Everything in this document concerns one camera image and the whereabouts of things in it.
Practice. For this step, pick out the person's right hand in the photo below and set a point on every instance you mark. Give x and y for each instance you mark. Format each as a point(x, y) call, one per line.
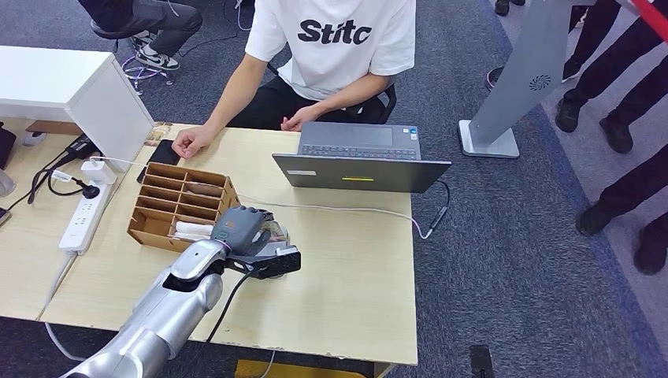
point(193, 141)

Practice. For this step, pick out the person's left hand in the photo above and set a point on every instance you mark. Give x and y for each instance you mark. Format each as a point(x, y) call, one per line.
point(301, 117)

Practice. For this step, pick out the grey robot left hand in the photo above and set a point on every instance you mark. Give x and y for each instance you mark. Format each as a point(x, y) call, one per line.
point(240, 229)

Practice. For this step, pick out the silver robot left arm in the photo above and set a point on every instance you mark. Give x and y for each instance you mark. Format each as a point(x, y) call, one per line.
point(172, 308)

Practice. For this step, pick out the person's right forearm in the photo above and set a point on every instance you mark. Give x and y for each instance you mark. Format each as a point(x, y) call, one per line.
point(235, 94)

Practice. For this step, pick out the person's left forearm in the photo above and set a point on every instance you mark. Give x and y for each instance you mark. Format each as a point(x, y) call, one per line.
point(355, 94)

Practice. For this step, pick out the person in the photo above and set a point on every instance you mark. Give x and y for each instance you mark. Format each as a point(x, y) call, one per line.
point(156, 21)
point(334, 62)
point(626, 188)
point(595, 31)
point(503, 5)
point(626, 78)

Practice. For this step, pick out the black smartphone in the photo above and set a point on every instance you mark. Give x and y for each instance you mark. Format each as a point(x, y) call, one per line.
point(163, 154)

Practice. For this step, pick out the cardboard compartment organizer box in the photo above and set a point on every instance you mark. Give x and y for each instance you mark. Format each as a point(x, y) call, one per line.
point(182, 203)

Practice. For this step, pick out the dark grey laptop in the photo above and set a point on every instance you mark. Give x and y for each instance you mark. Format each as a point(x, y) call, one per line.
point(360, 175)

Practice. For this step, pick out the chrome base stool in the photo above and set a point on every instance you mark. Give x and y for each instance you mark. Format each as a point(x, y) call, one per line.
point(138, 70)

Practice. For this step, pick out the black power adapter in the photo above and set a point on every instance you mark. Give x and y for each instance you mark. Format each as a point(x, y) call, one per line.
point(81, 147)

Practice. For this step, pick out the white power strip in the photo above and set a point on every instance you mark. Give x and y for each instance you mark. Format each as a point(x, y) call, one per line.
point(83, 219)

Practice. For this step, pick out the wooden board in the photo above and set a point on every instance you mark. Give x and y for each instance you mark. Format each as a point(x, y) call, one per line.
point(52, 128)

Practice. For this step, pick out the yellow object under desk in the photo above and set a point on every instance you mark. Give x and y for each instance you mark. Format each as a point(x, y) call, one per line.
point(292, 371)

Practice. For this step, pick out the white cabinet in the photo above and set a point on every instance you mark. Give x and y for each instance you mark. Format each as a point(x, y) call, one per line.
point(52, 73)

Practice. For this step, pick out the white mouse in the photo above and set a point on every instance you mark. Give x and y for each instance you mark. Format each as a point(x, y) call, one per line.
point(34, 139)

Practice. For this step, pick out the black flat object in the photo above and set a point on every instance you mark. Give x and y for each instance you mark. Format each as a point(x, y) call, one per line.
point(6, 146)

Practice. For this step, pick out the clear glass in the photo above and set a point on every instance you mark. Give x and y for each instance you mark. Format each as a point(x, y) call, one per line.
point(5, 183)

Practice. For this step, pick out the dark phone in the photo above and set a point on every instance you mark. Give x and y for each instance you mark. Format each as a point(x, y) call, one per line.
point(4, 216)

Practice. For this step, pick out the grey kiosk stand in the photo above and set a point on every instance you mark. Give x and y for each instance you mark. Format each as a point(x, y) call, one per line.
point(522, 78)

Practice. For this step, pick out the black floor object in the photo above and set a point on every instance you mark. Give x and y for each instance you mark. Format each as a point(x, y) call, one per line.
point(481, 362)

